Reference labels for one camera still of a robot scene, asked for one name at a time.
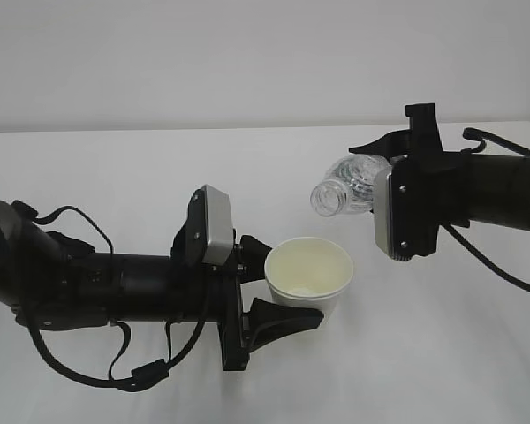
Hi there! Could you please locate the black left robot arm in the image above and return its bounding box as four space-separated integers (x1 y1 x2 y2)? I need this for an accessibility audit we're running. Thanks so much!
0 191 324 371

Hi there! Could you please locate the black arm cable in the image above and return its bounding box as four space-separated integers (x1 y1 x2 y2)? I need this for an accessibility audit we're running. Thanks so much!
12 205 213 393
441 127 530 298

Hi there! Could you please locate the clear water bottle green label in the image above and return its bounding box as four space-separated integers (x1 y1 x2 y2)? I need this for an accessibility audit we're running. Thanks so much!
310 155 390 217

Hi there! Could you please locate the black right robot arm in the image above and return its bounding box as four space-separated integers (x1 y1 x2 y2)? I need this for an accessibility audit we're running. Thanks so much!
349 103 530 233

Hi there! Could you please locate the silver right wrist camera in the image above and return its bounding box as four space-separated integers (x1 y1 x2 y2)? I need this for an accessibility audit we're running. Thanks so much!
372 154 439 261

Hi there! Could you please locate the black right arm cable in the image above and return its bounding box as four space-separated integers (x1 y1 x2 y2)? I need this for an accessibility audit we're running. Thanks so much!
441 127 530 298

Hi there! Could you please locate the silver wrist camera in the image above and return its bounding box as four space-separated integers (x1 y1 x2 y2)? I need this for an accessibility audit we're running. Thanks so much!
170 185 235 267
372 154 439 261

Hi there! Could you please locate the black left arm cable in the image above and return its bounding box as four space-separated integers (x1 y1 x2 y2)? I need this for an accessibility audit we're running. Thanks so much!
12 205 213 393

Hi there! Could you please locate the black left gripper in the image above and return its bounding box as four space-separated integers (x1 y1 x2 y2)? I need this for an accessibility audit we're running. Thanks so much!
208 235 324 371

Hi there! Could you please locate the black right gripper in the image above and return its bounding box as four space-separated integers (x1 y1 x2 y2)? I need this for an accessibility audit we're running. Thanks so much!
348 103 471 177

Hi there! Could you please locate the white paper cup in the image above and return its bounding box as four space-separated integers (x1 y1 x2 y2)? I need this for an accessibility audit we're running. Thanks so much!
263 237 355 328

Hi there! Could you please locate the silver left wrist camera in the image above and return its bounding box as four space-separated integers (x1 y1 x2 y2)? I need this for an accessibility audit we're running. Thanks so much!
170 185 235 267

